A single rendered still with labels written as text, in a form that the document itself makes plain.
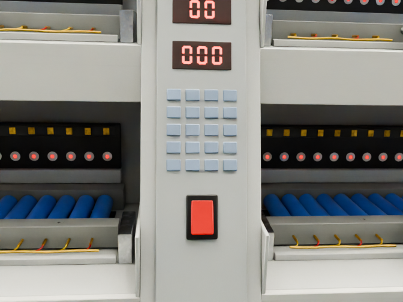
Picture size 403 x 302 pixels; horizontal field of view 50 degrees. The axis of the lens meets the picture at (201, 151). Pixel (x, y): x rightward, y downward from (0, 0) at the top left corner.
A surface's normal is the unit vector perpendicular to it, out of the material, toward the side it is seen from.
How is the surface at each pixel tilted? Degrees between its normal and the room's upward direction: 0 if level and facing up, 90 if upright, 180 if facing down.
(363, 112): 90
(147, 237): 90
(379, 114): 90
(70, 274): 18
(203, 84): 90
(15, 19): 108
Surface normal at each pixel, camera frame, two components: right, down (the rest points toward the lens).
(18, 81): 0.08, 0.26
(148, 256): 0.09, -0.04
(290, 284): 0.03, -0.96
